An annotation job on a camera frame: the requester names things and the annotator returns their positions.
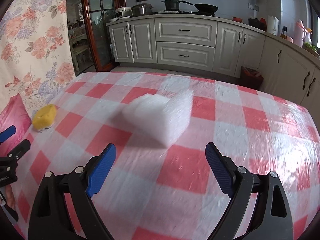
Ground silver pressure cooker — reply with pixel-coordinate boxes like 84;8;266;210
131;3;153;17

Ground dark red floor bin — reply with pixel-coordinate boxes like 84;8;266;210
240;67;264;90

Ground yellow sponge with hole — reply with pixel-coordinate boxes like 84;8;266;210
32;104;57;131

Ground red framed glass door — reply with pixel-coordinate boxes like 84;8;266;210
81;0;126;72

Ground white kitchen base cabinets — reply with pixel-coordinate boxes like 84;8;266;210
107;14;319;109

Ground floral curtain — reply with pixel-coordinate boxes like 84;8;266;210
1;0;75;116

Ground black saucepan with lid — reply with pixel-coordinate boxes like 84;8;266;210
163;0;193;11

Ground red white checkered tablecloth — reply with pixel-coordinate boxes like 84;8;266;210
12;72;319;239

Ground red bowl on counter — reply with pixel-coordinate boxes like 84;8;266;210
233;17;242;23

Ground white rice cooker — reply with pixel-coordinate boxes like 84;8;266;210
116;7;132;18

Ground pink trash bag bin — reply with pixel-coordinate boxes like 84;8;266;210
0;94;31;157

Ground white foam block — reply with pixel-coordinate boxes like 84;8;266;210
122;89;194;147

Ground black frying pan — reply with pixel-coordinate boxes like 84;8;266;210
194;3;218;15

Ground white electric kettle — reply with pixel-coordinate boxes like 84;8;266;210
267;16;279;36

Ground pink thermos bottle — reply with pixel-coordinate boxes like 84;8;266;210
293;20;305;47

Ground person's left hand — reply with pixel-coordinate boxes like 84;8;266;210
1;185;15;210

